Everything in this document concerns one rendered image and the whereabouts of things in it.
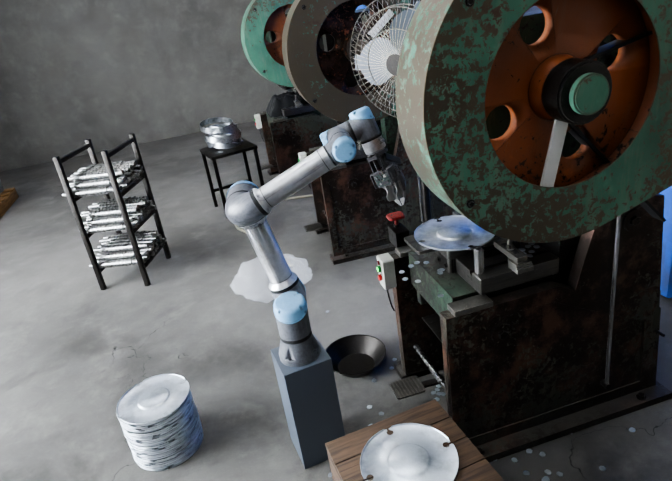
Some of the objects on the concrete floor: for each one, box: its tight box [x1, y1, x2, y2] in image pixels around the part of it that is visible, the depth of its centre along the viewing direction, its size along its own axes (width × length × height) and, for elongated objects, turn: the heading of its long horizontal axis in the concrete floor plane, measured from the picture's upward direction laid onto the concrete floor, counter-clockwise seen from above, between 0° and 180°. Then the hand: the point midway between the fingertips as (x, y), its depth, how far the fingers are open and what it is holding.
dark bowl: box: [326, 334, 386, 378], centre depth 259 cm, size 30×30×7 cm
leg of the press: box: [439, 193, 672, 462], centre depth 192 cm, size 92×12×90 cm, turn 123°
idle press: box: [241, 0, 343, 175], centre depth 515 cm, size 153×99×174 cm, turn 126°
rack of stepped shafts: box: [52, 133, 171, 290], centre depth 370 cm, size 43×46×95 cm
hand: (401, 201), depth 191 cm, fingers closed
